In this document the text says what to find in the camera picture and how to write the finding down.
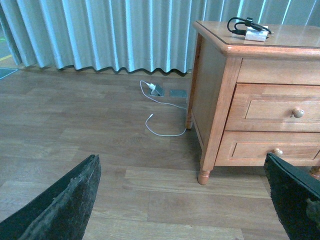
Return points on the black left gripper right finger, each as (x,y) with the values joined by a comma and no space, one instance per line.
(296,198)

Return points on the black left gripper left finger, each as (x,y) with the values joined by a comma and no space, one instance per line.
(62,211)

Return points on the wooden drawer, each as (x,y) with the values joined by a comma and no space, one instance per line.
(240,148)
(274,108)

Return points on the white charger with black cable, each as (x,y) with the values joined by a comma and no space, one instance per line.
(249,29)

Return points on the wooden nightstand cabinet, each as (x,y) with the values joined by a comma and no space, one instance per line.
(291,56)

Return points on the open metal floor socket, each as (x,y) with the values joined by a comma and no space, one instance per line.
(156,90)

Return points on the closed metal floor socket plate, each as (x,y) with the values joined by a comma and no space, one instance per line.
(178,93)

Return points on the pale green pleated curtain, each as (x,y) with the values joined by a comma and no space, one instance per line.
(129,34)

